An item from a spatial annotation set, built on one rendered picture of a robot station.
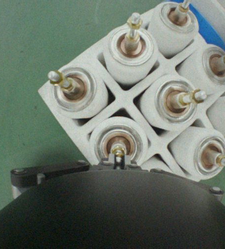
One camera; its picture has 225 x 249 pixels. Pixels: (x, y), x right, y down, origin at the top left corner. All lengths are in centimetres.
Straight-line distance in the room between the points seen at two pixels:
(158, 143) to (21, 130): 47
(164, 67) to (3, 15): 78
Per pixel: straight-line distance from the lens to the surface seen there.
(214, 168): 32
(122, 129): 25
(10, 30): 78
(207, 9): 57
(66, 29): 62
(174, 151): 35
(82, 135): 33
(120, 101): 32
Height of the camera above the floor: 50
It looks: 87 degrees down
